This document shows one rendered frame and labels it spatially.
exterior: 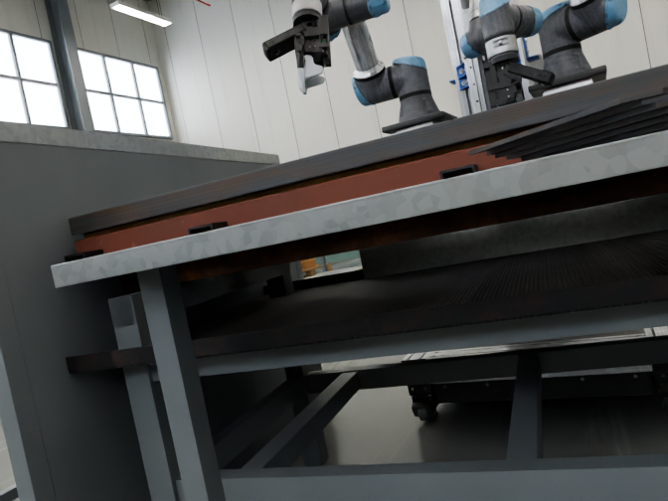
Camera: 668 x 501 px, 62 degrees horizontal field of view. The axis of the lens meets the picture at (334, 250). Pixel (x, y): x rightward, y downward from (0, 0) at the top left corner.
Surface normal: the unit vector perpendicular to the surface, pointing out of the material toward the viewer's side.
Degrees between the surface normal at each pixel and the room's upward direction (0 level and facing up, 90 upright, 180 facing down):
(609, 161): 90
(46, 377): 90
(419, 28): 90
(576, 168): 90
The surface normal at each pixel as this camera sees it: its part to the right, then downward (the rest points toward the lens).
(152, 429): -0.35, 0.11
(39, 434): 0.92, -0.17
